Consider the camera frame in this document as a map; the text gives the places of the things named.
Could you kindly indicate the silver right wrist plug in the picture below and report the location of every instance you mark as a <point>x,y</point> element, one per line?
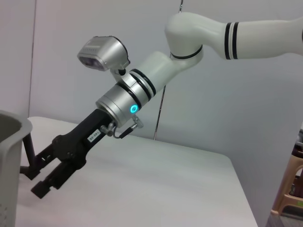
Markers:
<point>106,129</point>

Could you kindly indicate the beige plastic stool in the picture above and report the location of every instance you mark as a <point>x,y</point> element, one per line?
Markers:
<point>290,191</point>

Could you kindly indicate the grey perforated plastic storage bin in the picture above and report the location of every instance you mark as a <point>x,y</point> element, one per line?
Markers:
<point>10,170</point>

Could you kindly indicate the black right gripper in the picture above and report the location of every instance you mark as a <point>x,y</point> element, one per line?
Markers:
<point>78,144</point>

